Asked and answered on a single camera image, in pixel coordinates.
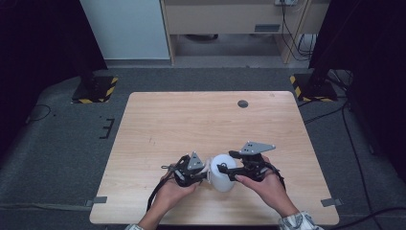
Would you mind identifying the long black floor cable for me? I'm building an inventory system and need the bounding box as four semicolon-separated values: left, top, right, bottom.
297;95;406;230

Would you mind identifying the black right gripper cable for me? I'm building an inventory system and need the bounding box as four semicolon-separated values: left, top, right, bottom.
263;162;287;191

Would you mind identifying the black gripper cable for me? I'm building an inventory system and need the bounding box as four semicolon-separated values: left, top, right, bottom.
263;162;287;191
146;163;180;213

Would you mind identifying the thin black floor cable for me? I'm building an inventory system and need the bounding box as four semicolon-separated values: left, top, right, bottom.
24;103;53;125

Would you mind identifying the white cabinet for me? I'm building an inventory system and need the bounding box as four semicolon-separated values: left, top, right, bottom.
79;0;170;60

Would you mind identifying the black yellow-striped stand base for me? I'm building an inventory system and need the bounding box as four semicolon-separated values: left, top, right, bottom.
289;72;339;104
71;74;120;104

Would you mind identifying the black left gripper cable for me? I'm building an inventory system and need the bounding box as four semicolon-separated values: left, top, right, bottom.
146;163;180;213

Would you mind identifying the light wooden desk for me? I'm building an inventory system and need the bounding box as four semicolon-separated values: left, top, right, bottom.
160;0;331;65

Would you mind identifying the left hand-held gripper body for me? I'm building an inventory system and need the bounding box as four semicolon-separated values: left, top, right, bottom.
172;150;209;189

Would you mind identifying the bundle of black cables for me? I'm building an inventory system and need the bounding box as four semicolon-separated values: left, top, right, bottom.
280;0;318;62

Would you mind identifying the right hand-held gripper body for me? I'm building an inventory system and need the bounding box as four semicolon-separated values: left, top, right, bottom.
237;141;277;183

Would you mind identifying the person's left hand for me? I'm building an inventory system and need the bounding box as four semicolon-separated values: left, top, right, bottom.
154;165;201;214

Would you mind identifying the patterned right sleeve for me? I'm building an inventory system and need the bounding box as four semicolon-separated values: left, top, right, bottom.
278;210;325;230

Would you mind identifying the person's right hand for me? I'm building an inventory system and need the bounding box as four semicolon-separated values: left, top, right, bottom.
235;155;290;211

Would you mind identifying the grey tape strip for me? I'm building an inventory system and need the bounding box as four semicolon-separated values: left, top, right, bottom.
84;195;108;208
320;197;344;208

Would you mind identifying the white plastic bottle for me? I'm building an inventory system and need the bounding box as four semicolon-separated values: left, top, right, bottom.
210;153;238;194

